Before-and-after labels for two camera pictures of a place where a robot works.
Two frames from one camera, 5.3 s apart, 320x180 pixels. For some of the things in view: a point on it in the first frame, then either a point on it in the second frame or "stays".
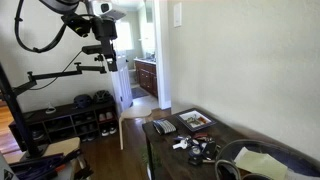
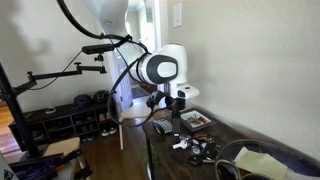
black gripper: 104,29 -> 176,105
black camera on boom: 92,49 stays
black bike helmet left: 82,101 stays
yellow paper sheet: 261,163 stays
